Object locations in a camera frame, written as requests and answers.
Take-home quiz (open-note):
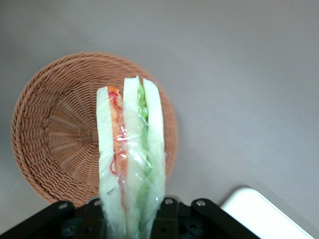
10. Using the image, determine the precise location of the plastic-wrapped triangle sandwich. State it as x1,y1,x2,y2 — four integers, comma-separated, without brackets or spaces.
96,74,167,239

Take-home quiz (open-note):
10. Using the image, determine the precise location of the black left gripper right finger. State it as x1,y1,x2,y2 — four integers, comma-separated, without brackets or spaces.
149,197,260,239

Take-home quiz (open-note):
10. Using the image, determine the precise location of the round brown wicker basket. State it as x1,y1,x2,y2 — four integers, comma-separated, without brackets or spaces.
11,51,179,209

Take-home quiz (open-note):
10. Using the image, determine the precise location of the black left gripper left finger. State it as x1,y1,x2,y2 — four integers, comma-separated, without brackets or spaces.
0,197,108,239

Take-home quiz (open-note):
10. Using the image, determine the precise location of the cream plastic tray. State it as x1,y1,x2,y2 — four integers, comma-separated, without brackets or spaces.
220,186,316,239

